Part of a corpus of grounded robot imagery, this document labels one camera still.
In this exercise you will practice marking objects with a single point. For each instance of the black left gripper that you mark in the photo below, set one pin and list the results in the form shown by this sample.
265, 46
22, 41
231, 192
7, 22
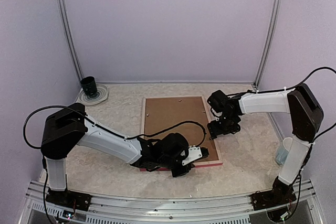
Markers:
177, 173

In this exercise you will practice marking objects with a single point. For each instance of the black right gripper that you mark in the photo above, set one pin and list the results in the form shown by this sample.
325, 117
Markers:
214, 131

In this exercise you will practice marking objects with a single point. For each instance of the pink wooden picture frame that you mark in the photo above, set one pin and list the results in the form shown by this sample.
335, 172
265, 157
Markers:
218, 155

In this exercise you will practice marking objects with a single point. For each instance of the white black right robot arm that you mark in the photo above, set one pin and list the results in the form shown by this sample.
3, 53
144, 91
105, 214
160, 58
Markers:
306, 117

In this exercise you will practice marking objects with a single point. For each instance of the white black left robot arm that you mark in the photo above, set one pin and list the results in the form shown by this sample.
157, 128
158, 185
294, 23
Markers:
72, 126

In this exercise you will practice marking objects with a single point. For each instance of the grey spiral ceramic plate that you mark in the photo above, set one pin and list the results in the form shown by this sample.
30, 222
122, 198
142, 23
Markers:
101, 95

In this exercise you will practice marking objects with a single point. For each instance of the dark green speckled cup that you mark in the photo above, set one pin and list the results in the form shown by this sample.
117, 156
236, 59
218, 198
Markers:
88, 85

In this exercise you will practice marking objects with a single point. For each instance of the aluminium front rail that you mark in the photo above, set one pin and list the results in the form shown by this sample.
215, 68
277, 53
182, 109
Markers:
118, 209

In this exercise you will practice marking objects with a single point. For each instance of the right aluminium corner post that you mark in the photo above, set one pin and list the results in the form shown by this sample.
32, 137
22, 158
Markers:
268, 41

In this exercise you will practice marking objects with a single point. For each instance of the aluminium corner post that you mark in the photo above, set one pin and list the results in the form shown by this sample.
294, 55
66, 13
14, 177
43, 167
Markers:
69, 38
268, 41

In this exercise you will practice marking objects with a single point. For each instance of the left aluminium corner post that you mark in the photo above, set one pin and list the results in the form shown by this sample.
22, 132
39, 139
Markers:
69, 38

